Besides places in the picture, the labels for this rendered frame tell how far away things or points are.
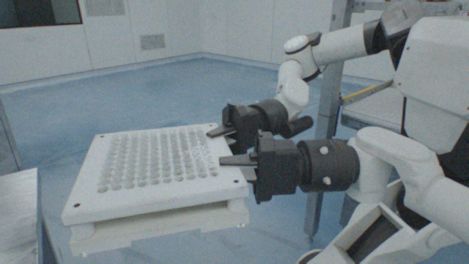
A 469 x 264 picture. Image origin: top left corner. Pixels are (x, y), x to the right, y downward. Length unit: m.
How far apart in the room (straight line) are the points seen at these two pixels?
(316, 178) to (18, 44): 5.14
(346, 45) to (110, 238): 0.74
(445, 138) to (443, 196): 0.24
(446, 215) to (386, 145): 0.12
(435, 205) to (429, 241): 0.33
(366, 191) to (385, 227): 0.33
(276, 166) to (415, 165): 0.19
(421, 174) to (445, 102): 0.23
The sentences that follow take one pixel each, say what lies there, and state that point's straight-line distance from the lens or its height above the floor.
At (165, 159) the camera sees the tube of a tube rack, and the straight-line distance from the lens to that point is 0.48.
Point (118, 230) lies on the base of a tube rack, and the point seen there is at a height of 0.97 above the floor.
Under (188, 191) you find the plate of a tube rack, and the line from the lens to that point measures 0.42.
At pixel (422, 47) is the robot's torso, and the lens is 0.73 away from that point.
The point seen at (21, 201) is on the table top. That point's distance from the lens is 0.86.
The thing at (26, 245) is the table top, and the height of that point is 0.83.
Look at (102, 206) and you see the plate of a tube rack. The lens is 0.43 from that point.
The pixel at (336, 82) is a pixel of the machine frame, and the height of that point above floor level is 0.93.
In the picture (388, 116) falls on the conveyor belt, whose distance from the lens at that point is 1.39.
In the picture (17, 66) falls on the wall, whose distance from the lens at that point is 5.42.
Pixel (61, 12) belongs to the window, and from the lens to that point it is 5.55.
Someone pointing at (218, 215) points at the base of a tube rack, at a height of 0.97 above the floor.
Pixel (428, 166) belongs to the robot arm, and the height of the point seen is 1.04.
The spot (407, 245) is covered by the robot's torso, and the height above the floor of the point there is 0.77.
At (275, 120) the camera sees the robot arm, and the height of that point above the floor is 1.02.
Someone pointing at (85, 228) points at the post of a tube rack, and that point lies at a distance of 0.45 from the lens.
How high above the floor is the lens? 1.26
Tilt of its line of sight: 24 degrees down
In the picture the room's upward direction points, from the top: straight up
